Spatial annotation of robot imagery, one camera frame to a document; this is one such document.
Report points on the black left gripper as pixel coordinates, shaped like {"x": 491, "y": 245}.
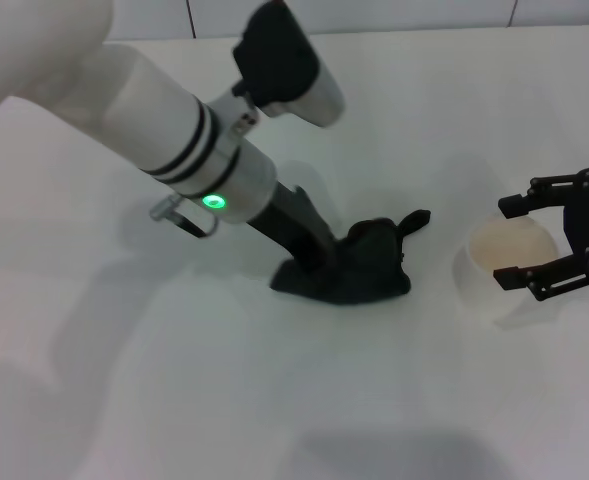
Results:
{"x": 294, "y": 220}

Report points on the dark blue rag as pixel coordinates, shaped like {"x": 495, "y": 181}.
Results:
{"x": 369, "y": 272}

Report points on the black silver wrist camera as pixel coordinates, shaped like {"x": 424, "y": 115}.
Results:
{"x": 284, "y": 60}

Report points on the white paper cup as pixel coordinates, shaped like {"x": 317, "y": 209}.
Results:
{"x": 509, "y": 245}

